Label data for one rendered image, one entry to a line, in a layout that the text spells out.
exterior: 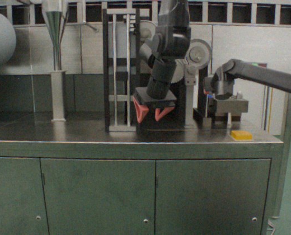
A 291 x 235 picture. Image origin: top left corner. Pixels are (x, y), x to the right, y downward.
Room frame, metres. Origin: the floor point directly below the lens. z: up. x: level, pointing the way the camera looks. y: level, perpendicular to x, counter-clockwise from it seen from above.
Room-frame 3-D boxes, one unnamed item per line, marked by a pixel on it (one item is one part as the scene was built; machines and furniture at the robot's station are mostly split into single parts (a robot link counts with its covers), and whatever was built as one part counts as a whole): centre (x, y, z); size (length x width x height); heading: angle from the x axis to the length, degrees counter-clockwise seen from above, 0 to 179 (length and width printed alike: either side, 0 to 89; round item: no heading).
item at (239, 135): (1.01, -0.41, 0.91); 0.07 x 0.07 x 0.02; 89
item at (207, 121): (1.37, -0.31, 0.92); 0.28 x 0.04 x 0.04; 179
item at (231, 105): (1.41, -0.43, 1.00); 0.40 x 0.16 x 0.06; 179
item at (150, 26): (1.38, 0.00, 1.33); 0.25 x 0.14 x 0.14; 179
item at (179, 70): (1.37, -0.13, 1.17); 0.26 x 0.12 x 0.12; 179
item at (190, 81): (1.21, -0.22, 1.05); 0.06 x 0.05 x 0.31; 179
